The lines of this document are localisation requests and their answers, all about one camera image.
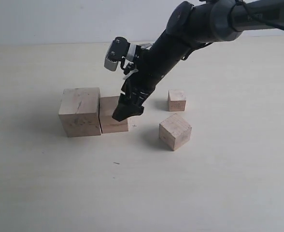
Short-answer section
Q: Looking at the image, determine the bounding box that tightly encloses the second largest wooden cube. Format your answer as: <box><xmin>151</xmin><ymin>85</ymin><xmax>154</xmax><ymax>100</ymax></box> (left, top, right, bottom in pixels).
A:
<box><xmin>99</xmin><ymin>96</ymin><xmax>129</xmax><ymax>133</ymax></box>

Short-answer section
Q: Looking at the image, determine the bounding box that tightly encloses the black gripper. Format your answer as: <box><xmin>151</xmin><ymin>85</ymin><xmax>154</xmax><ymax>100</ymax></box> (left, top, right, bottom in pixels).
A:
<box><xmin>112</xmin><ymin>36</ymin><xmax>191</xmax><ymax>122</ymax></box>

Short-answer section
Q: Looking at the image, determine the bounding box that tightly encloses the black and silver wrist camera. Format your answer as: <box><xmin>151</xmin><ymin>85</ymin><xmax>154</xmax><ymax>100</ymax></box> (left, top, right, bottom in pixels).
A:
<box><xmin>104</xmin><ymin>37</ymin><xmax>141</xmax><ymax>72</ymax></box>

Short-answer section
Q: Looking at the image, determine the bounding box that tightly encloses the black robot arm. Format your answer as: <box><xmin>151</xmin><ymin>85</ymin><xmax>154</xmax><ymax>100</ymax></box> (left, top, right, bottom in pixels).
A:
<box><xmin>104</xmin><ymin>0</ymin><xmax>284</xmax><ymax>121</ymax></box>

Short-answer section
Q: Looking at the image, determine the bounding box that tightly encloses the third largest wooden cube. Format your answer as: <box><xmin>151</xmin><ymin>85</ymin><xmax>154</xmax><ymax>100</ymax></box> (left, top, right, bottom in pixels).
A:
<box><xmin>158</xmin><ymin>113</ymin><xmax>192</xmax><ymax>151</ymax></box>

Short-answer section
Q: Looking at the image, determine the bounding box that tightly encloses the smallest wooden cube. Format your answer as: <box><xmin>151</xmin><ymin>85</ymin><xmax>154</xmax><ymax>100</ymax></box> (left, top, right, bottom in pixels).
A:
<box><xmin>168</xmin><ymin>89</ymin><xmax>186</xmax><ymax>112</ymax></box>

